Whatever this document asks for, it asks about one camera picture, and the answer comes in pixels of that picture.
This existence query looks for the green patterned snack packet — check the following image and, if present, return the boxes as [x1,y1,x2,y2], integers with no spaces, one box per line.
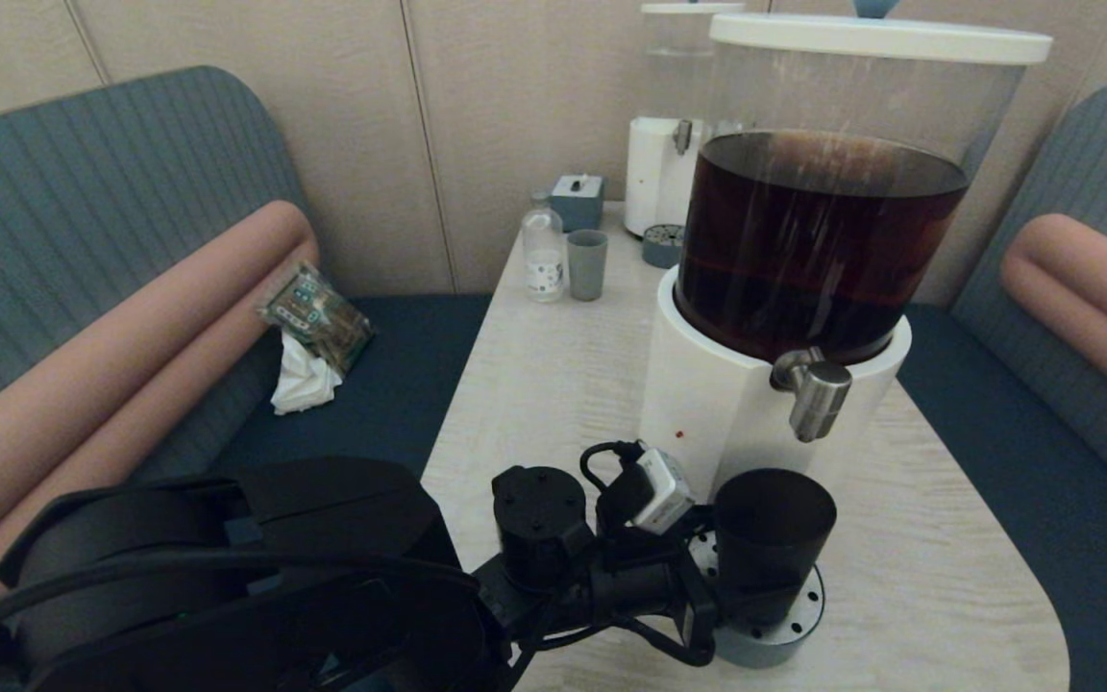
[258,262,374,376]

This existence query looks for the large blue-grey perforated drip tray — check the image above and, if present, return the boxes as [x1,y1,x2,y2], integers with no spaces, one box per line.
[688,527,825,669]

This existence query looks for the crumpled white tissue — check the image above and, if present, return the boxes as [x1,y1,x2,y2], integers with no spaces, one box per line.
[271,332,344,416]

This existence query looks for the black tapered cup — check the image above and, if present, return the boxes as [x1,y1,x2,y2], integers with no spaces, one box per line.
[715,468,838,628]

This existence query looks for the small blue-grey drip tray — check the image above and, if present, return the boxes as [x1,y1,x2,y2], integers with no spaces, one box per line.
[642,224,686,269]

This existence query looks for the blue-grey napkin box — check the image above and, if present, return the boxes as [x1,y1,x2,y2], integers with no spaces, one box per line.
[551,174,604,233]

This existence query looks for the large tea dispenser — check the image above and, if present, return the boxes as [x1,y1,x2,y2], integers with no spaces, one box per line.
[636,0,1054,535]

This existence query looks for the black left camera cable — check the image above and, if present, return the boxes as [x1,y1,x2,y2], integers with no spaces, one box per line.
[579,439,647,497]

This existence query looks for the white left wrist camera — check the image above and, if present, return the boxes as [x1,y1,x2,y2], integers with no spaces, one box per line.
[630,447,698,535]

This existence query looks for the steel dispenser tap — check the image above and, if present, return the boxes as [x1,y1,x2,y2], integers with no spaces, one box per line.
[771,348,854,443]

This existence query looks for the dark blue seat cushion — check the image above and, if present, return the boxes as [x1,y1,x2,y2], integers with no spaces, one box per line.
[131,293,495,482]
[895,306,1107,692]

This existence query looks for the small clear water dispenser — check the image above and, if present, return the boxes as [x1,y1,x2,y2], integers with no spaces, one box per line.
[625,0,747,239]

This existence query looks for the grey-blue cup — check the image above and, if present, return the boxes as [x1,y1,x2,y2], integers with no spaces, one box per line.
[567,230,609,302]

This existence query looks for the pink bolster cushion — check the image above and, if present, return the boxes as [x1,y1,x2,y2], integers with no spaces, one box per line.
[0,199,322,630]
[997,214,1107,429]

